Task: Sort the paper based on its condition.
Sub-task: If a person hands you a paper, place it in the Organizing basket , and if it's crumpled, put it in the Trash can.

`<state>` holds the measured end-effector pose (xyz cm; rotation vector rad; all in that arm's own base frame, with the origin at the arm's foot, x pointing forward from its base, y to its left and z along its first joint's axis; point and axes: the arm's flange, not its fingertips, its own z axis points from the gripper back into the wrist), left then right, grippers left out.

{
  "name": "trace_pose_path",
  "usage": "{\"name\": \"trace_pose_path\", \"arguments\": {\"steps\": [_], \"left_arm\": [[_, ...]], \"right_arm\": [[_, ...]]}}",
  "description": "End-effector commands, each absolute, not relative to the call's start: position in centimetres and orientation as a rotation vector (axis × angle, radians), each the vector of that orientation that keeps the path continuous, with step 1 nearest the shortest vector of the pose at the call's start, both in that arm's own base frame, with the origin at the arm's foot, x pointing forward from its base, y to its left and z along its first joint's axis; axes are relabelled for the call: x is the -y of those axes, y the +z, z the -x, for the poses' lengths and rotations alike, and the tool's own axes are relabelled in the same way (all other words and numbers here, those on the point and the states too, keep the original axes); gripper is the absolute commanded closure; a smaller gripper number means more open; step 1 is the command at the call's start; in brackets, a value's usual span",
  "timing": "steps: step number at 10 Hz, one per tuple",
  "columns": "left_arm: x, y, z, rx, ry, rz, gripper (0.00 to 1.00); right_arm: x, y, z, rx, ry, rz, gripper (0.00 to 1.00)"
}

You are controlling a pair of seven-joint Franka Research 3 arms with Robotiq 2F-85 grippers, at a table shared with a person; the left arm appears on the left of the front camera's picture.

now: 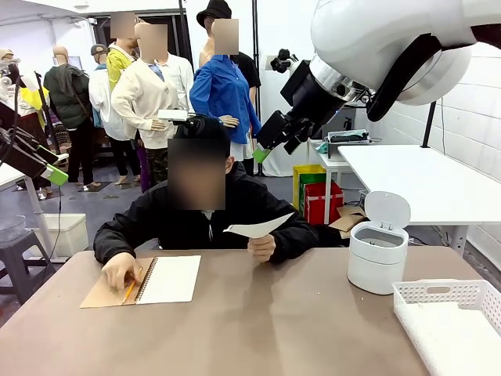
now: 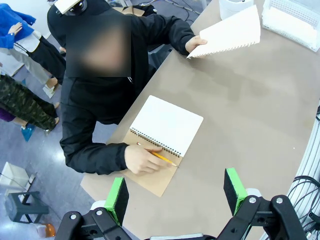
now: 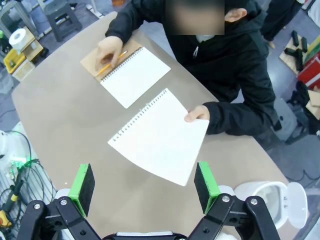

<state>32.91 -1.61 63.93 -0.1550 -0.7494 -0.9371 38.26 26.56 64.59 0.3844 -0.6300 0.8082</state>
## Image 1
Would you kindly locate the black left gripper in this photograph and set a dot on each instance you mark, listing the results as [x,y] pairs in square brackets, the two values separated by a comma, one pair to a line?
[19,152]

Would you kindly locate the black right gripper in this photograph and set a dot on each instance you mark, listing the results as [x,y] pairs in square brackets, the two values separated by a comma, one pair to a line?
[313,98]

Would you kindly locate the white paper sheet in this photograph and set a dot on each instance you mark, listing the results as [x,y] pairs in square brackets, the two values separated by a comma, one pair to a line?
[258,228]

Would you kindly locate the yellow pencil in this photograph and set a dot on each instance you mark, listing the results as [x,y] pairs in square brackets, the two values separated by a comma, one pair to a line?
[129,291]

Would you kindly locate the spiral notebook brown cover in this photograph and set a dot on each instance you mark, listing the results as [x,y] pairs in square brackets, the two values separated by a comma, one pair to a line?
[164,282]

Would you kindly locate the person's right forearm black sleeve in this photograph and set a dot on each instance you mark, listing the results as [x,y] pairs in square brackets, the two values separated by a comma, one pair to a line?
[117,239]

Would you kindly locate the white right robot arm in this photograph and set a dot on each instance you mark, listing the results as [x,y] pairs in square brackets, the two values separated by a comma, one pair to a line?
[372,31]

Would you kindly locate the person's left forearm black sleeve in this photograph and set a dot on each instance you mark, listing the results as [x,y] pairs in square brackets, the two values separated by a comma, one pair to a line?
[297,239]

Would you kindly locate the person's left hand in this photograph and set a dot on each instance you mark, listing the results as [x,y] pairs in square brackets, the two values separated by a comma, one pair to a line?
[261,248]

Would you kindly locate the person's right hand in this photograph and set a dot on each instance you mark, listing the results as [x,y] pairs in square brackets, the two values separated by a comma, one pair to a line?
[119,268]

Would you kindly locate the yellow green bag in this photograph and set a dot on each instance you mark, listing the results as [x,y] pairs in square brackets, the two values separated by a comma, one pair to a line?
[307,176]

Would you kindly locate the white desk with leg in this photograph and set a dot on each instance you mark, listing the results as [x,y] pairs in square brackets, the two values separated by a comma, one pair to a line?
[37,211]

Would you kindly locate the small white side table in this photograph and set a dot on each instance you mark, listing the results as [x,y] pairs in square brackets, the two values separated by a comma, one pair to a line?
[332,164]

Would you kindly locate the black backdrop pole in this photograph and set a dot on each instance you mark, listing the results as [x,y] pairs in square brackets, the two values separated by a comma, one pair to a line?
[257,78]

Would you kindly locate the grey box with teal cloth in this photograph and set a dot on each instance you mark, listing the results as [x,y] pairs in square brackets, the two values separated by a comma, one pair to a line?
[348,145]

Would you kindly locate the dark green jacket mannequin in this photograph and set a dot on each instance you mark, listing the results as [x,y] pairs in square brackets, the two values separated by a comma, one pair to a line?
[66,98]

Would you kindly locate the yellow white clothed mannequin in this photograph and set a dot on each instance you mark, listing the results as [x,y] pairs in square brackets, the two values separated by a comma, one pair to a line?
[27,102]

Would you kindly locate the white storage box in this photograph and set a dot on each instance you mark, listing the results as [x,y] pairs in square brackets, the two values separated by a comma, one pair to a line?
[70,233]

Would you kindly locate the black t-shirt mannequin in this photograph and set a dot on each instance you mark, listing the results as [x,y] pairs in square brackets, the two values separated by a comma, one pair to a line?
[250,70]

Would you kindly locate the clear plastic bowl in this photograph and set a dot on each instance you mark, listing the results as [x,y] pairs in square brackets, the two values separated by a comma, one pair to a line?
[11,227]

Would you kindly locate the blue shirt mannequin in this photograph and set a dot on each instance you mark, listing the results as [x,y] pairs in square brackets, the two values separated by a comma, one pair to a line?
[223,90]

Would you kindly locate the black cap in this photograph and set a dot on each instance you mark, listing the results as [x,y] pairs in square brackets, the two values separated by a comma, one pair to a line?
[207,127]

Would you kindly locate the white shirt capped mannequin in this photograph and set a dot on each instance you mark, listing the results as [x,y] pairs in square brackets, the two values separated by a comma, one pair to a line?
[102,102]

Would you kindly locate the person torso black jacket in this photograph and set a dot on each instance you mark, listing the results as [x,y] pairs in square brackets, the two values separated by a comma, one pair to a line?
[250,207]

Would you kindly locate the grey plastic stool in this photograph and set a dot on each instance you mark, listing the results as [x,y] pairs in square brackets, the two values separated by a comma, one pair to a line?
[19,254]

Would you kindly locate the brown cardboard pieces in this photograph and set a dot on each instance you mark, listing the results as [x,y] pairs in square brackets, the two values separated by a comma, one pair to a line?
[348,219]

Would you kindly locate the cream cardigan mannequin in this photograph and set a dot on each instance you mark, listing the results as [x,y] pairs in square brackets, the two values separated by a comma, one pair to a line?
[145,94]

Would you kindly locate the yellow jacket mannequin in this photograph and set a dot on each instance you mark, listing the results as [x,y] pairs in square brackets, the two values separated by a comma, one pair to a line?
[115,66]

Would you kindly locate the black bucket hat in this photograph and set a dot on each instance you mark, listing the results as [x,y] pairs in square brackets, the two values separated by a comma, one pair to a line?
[213,11]

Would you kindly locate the black stand pole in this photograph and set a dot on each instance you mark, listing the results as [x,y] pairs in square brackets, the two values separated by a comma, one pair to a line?
[428,125]

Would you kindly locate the large white table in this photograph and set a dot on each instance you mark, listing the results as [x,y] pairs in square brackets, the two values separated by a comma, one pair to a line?
[422,184]

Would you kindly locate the white lidded trash bin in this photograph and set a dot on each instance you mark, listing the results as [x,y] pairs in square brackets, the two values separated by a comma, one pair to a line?
[375,266]

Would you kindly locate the white perforated plastic basket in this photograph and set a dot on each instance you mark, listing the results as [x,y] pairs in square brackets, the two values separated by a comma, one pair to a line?
[415,313]

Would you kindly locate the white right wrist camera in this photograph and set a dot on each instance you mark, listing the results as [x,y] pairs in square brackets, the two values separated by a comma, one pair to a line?
[283,62]

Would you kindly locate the white head-mounted camera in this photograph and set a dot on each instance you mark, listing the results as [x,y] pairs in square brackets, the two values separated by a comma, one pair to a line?
[172,114]

